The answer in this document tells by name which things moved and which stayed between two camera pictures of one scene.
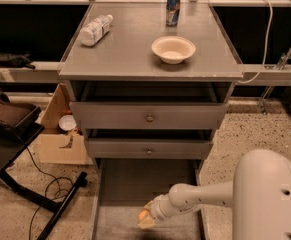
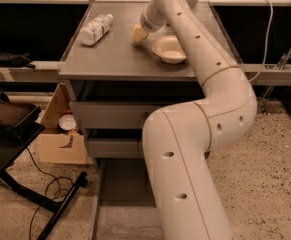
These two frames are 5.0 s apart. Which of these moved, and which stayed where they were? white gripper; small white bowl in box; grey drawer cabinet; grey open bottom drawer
Moved: white gripper
Stayed: grey drawer cabinet; grey open bottom drawer; small white bowl in box
